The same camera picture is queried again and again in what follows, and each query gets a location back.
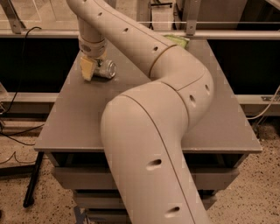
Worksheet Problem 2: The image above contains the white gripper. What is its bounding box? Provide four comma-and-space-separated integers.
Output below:
78, 37, 107, 81

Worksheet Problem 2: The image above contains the silver green 7up can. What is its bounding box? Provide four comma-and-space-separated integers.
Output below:
94, 59, 116, 79

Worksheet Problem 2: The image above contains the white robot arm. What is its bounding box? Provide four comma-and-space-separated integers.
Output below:
66, 0, 214, 224

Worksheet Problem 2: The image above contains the green chip bag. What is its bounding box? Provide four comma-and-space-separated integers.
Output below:
164, 34, 190, 48

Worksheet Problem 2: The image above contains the grey drawer cabinet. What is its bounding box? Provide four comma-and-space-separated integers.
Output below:
35, 40, 262, 224

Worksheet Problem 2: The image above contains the black metal stand leg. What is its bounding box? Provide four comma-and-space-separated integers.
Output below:
23, 152, 44, 208

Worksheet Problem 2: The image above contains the metal railing frame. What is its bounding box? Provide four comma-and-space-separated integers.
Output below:
1, 0, 279, 40

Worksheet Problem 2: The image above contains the black cable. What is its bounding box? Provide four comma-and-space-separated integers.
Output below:
0, 26, 46, 165

